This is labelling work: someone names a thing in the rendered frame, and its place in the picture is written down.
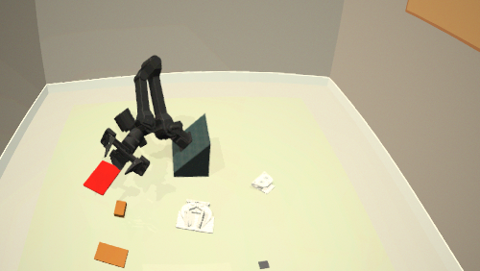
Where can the red flat rectangular plate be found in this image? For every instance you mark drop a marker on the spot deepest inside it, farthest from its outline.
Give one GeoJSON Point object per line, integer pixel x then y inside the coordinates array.
{"type": "Point", "coordinates": [102, 177]}

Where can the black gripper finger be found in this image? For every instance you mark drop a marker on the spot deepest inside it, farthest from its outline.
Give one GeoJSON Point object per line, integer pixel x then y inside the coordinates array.
{"type": "Point", "coordinates": [108, 142]}
{"type": "Point", "coordinates": [135, 167]}

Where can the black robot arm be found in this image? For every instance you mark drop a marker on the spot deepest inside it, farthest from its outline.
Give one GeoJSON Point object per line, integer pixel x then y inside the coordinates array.
{"type": "Point", "coordinates": [145, 123]}

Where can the small orange block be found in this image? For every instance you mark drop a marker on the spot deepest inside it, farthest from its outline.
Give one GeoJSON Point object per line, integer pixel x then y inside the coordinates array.
{"type": "Point", "coordinates": [120, 208]}

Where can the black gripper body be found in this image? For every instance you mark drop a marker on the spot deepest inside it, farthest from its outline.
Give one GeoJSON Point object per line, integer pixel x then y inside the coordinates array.
{"type": "Point", "coordinates": [127, 147]}

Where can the orange flat rectangular plate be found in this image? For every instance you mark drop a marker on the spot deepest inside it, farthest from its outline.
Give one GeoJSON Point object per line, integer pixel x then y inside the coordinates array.
{"type": "Point", "coordinates": [111, 254]}

